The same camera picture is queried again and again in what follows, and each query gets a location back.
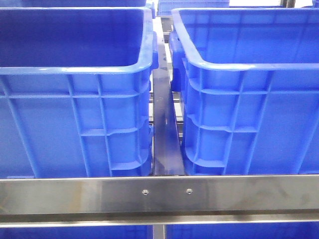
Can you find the blue plastic crate left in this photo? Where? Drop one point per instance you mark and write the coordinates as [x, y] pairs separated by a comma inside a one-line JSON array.
[[74, 91]]

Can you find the blue plastic crate right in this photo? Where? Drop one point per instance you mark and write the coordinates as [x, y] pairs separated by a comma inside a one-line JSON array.
[[250, 89]]

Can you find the stainless steel front rail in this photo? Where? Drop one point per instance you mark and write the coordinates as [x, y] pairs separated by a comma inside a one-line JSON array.
[[158, 200]]

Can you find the steel vertical post below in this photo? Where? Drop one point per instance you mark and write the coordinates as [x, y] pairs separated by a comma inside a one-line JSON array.
[[159, 231]]

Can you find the blue crate lower left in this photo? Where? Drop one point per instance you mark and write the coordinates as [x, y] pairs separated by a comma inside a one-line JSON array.
[[106, 232]]

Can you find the blue crate back right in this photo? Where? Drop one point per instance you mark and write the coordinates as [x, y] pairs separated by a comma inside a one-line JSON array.
[[165, 6]]

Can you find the blue plastic crate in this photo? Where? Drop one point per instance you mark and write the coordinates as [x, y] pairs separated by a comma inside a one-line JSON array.
[[74, 91], [250, 89]]

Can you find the steel centre divider bar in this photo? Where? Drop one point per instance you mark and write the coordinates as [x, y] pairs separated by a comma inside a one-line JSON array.
[[167, 155]]

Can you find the blue crate back left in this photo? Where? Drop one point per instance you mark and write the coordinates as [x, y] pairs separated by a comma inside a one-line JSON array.
[[88, 3]]

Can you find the blue crate lower right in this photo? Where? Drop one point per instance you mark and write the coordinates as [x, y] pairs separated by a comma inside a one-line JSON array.
[[306, 230]]

